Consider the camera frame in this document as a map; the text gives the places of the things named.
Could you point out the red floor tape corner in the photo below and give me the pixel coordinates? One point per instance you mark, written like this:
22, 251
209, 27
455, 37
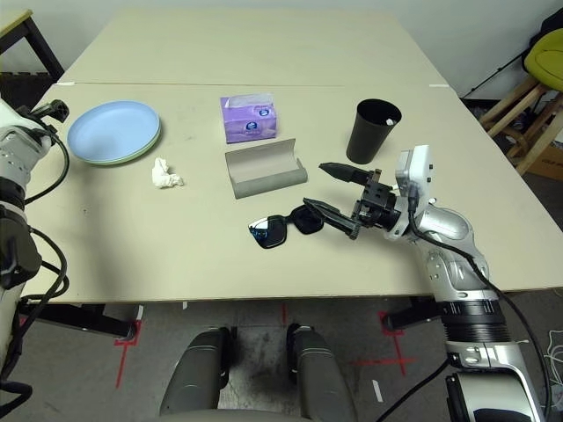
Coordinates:
123, 351

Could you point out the black plastic cup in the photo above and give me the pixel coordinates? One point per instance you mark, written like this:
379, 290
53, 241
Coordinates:
365, 140

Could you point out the white floor tape piece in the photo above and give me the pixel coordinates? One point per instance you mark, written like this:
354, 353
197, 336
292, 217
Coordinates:
378, 390

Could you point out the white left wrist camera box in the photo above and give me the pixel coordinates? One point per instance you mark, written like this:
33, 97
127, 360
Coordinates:
9, 116

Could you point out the red floor tape cross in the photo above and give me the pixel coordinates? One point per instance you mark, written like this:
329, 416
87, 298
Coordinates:
398, 360

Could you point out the black-framed side desk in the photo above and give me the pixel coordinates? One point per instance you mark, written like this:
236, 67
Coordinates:
44, 50

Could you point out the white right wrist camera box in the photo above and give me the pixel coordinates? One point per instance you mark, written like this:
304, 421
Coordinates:
418, 171

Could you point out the wooden stool frame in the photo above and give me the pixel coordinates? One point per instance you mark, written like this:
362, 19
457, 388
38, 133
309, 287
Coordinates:
512, 103

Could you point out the grey robot leg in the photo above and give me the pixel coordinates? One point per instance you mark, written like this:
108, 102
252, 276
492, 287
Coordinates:
193, 373
316, 373

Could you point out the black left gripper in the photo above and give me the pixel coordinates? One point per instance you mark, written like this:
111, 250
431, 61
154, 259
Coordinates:
40, 116

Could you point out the blue plastic plate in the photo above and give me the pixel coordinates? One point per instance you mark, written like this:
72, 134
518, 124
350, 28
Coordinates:
110, 132

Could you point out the grey left robot leg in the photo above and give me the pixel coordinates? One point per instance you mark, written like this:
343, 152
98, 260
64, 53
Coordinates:
193, 373

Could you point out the grey right robot leg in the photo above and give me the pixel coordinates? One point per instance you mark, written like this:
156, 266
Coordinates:
316, 373

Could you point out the black foam floor mat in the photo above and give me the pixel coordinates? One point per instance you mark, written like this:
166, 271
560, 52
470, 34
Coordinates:
22, 88

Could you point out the green plastic plate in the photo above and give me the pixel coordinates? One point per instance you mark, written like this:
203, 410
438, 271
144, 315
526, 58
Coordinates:
136, 159

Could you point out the thin black stand rod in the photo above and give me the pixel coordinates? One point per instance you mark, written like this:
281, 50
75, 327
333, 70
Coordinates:
493, 74

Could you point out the purple tissue box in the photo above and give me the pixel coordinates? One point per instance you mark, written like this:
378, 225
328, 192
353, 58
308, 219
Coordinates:
250, 125

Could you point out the yellow-green chair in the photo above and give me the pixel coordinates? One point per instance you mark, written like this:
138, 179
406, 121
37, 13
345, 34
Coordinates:
545, 57

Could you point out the white tissue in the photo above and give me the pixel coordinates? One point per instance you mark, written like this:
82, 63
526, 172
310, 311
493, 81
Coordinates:
163, 178

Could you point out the grey glasses case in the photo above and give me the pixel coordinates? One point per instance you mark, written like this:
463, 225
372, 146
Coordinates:
264, 176

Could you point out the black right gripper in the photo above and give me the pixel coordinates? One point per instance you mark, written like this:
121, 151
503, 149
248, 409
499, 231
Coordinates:
376, 202

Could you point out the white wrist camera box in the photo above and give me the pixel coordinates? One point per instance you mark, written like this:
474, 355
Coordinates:
9, 116
418, 171

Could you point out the cardboard box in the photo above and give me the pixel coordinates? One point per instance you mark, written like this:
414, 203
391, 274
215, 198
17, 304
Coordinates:
550, 162

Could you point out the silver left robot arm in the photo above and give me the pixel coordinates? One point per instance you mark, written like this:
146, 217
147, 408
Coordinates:
17, 154

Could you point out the black sunglasses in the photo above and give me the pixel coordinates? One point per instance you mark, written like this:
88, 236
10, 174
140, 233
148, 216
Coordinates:
270, 233

